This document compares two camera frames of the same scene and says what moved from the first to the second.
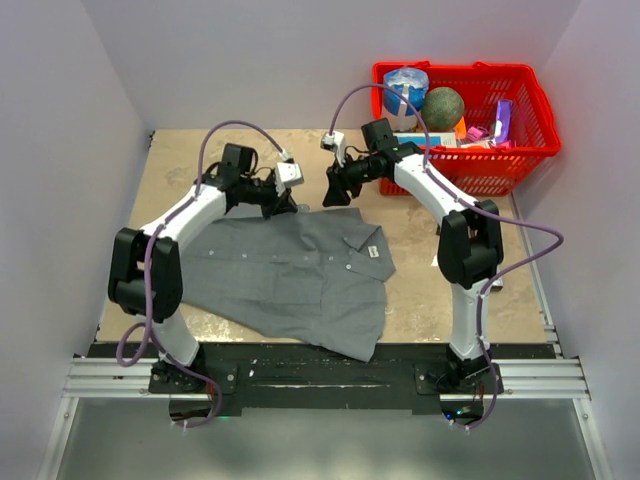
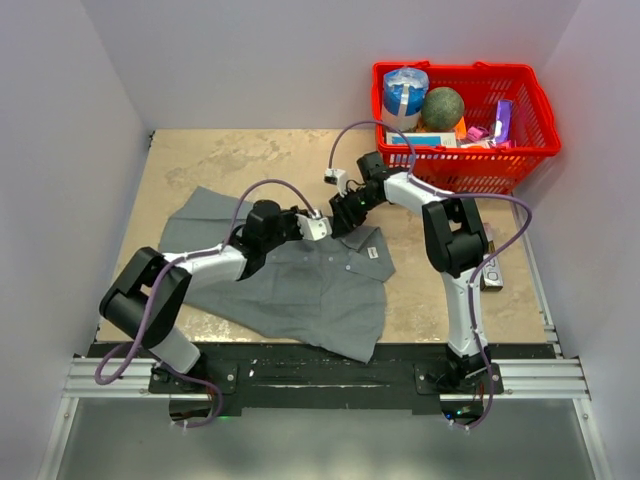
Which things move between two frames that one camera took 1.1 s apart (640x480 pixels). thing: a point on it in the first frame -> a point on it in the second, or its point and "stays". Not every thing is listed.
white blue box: [437, 139] stays
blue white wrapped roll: [399, 114] stays
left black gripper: [279, 205] -> [290, 214]
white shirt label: [373, 251] stays
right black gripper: [339, 184] -> [344, 220]
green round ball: [442, 109] stays
